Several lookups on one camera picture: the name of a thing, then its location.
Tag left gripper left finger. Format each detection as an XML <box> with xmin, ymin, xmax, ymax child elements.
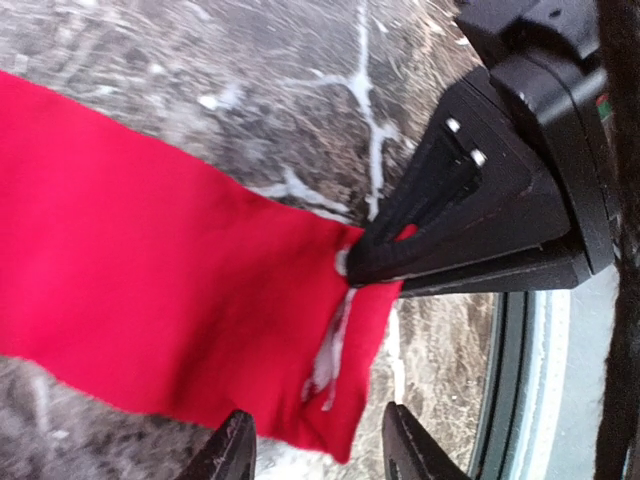
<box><xmin>177</xmin><ymin>410</ymin><xmax>257</xmax><ymax>480</ymax></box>

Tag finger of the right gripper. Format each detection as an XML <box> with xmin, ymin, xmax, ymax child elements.
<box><xmin>400</xmin><ymin>240</ymin><xmax>592</xmax><ymax>298</ymax></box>
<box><xmin>346</xmin><ymin>67</ymin><xmax>571</xmax><ymax>288</ymax></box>

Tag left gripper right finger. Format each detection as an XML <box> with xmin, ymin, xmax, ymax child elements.
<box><xmin>382</xmin><ymin>402</ymin><xmax>469</xmax><ymax>480</ymax></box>

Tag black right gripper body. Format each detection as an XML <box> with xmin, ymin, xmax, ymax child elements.
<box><xmin>456</xmin><ymin>1</ymin><xmax>621</xmax><ymax>273</ymax></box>

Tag red santa sock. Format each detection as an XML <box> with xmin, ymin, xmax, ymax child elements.
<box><xmin>1</xmin><ymin>74</ymin><xmax>400</xmax><ymax>463</ymax></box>

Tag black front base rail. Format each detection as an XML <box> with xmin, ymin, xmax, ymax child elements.
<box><xmin>469</xmin><ymin>292</ymin><xmax>528</xmax><ymax>479</ymax></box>

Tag white slotted cable duct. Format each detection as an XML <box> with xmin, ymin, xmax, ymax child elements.
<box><xmin>501</xmin><ymin>268</ymin><xmax>618</xmax><ymax>479</ymax></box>

